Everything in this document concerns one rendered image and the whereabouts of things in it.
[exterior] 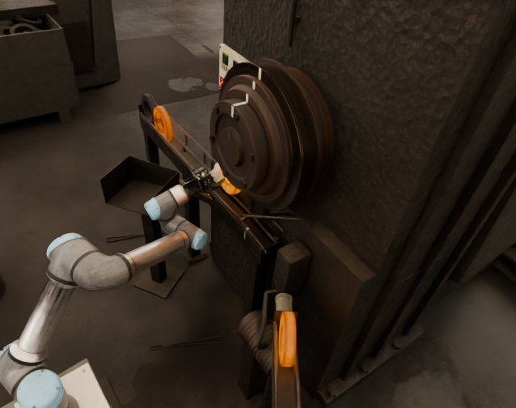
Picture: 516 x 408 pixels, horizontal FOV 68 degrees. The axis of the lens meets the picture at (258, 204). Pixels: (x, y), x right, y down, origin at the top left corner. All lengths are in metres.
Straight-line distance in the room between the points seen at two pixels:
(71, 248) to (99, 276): 0.13
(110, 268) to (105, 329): 0.91
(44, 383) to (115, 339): 0.70
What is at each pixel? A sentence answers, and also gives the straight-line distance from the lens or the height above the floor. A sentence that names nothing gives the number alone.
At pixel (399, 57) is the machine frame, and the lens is 0.97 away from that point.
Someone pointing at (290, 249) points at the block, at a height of 0.80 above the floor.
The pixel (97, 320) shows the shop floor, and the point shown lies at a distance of 2.16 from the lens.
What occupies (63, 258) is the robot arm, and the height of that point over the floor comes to 0.84.
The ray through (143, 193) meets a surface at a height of 0.60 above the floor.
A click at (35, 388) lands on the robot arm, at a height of 0.55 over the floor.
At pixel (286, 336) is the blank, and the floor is 0.78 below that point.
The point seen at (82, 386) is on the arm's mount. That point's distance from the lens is 1.65.
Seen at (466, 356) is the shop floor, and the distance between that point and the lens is 2.33.
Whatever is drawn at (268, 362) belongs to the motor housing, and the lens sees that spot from 1.41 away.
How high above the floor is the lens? 1.77
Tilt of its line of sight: 42 degrees down
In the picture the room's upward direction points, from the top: 6 degrees clockwise
